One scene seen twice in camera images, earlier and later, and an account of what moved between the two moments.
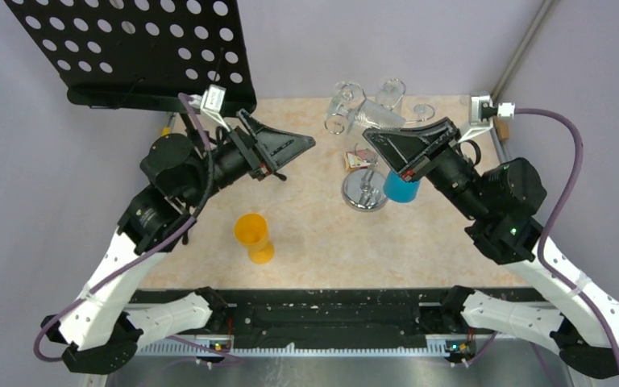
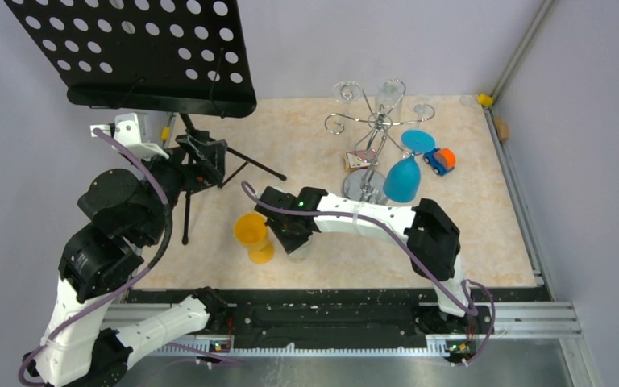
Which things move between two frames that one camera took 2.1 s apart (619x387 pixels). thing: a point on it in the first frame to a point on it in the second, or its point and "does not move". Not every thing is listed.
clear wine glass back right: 423,111 does not move
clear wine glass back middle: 391,93 does not move
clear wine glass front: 367,112 to 299,254
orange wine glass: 251,229 does not move
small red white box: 358,160 does not move
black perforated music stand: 141,53 does not move
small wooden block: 503,127 does not move
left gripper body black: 245,156 to 199,172
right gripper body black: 448,172 to 290,239
